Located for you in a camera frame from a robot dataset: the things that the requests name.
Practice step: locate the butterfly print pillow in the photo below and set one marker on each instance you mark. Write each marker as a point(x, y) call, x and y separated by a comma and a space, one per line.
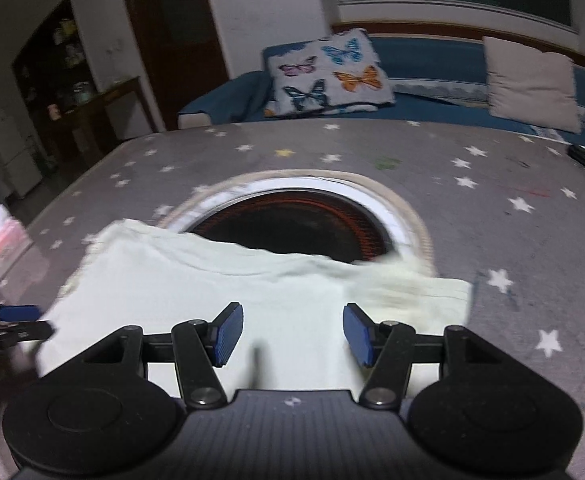
point(338, 74)

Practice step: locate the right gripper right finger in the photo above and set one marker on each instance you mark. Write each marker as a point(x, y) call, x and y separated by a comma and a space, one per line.
point(386, 350)

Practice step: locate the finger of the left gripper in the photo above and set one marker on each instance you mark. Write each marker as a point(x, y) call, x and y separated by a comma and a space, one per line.
point(29, 331)
point(19, 313)

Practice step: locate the blue sofa bench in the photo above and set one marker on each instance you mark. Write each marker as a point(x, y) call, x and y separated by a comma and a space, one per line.
point(434, 80)

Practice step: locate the beige pillow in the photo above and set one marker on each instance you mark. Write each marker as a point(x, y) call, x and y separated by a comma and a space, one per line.
point(531, 86)

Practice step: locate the pale green shirt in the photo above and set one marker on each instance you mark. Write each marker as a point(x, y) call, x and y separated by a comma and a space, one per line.
point(135, 274)

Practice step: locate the dark wooden door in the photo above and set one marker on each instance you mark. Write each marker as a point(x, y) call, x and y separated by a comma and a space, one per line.
point(180, 49)

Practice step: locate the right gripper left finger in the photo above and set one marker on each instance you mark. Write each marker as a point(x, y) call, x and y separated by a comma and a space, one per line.
point(199, 347)

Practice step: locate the dark wooden shelf cabinet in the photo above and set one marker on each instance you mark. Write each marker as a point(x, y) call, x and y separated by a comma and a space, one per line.
point(68, 109)

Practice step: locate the pink white plastic bag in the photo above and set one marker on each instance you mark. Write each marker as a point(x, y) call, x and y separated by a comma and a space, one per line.
point(14, 240)

